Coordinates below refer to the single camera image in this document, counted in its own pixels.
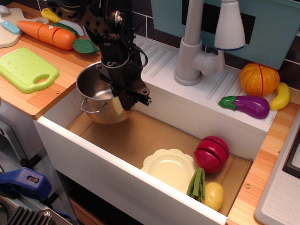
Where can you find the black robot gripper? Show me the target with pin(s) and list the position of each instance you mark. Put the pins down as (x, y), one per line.
(121, 68)

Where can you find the stainless steel pot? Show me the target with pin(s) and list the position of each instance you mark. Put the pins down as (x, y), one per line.
(97, 97)

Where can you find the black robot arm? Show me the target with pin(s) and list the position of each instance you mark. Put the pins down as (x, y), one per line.
(109, 25)

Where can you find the white toy sink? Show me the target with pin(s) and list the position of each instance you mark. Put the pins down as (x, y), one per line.
(107, 159)

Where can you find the brown cardboard sheet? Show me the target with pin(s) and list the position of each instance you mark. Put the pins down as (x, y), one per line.
(141, 135)

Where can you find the grey toy faucet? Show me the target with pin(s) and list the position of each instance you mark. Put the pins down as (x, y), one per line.
(193, 62)

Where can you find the orange wooden toy carrot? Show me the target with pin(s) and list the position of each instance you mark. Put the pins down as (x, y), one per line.
(57, 36)

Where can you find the cream scalloped plate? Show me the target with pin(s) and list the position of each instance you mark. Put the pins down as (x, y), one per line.
(173, 167)

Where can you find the green toy cucumber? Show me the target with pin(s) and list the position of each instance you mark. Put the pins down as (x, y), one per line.
(66, 27)

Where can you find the green plastic cutting board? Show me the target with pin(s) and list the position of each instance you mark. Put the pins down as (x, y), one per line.
(27, 71)

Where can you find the red wooden toy onion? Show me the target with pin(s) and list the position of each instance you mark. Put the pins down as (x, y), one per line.
(211, 154)

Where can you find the green felt leaves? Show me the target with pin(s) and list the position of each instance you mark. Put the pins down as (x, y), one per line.
(196, 188)

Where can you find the white faucet spray head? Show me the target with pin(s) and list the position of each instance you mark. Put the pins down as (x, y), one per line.
(230, 33)

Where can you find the wooden cutting board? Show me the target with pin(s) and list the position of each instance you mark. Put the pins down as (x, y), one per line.
(7, 38)

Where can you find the blue clamp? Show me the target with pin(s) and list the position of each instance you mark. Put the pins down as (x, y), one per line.
(25, 182)

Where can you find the purple toy eggplant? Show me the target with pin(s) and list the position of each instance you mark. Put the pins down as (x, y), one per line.
(254, 106)

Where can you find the yellow toy potato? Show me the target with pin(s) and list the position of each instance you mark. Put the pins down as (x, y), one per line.
(214, 196)

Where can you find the orange toy pumpkin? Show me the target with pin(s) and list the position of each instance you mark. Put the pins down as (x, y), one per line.
(258, 80)

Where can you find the black finned metal block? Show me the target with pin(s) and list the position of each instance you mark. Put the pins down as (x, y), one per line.
(23, 216)

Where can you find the yellow toy banana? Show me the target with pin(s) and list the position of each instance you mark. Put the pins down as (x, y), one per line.
(282, 98)

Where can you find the white toy stove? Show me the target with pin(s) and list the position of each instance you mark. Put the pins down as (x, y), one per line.
(280, 201)

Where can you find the yellow handled toy knife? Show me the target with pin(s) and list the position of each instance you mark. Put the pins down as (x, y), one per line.
(51, 16)

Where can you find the blue handled toy knife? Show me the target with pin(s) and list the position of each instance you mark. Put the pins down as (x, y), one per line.
(5, 23)

